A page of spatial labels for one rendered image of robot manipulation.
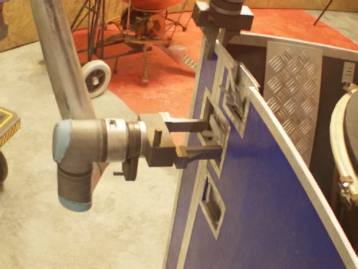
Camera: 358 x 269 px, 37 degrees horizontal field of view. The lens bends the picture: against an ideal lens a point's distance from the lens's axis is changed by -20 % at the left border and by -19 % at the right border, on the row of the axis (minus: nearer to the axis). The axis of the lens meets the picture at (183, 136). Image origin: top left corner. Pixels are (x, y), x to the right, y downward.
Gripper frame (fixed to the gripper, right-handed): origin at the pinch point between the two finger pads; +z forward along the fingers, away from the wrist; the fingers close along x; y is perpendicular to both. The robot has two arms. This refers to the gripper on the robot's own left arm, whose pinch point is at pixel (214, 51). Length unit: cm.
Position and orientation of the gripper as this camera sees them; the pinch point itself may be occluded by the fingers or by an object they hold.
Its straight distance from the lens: 139.4
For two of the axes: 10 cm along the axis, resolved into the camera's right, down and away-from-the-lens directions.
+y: 2.3, 6.7, -7.0
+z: -1.9, 7.4, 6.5
